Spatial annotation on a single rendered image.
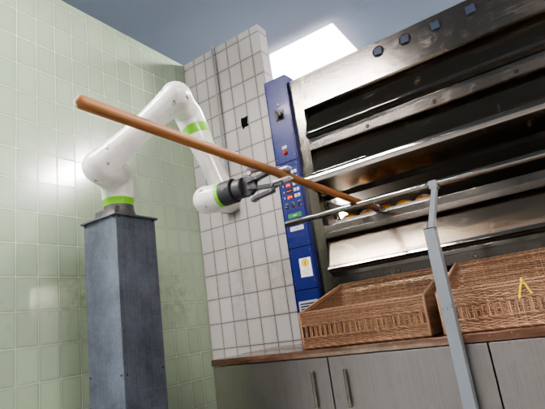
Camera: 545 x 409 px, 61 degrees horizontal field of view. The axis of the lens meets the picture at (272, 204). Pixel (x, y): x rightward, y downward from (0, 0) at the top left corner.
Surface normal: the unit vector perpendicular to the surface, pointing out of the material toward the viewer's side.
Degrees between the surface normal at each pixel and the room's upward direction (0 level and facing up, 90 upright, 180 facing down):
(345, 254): 70
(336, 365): 90
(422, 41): 90
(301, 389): 90
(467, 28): 90
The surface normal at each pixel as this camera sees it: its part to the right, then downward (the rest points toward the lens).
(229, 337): -0.56, -0.14
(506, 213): -0.57, -0.45
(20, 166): 0.82, -0.25
